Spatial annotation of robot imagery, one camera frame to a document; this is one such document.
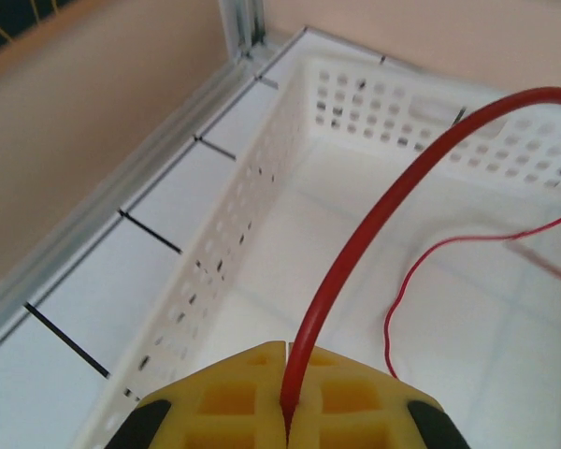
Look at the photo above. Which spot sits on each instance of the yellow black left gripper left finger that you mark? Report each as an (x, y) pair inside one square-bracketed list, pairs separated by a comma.
[(224, 402)]

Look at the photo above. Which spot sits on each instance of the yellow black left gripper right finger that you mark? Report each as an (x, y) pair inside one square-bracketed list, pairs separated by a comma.
[(355, 407)]

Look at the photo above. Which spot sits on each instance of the white perforated plastic basket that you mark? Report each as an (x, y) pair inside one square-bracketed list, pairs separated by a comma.
[(271, 262)]

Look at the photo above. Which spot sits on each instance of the aluminium table edge rail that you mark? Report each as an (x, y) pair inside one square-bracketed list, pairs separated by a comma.
[(121, 187)]

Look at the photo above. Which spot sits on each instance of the aluminium frame post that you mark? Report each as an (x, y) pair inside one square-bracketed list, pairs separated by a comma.
[(240, 28)]

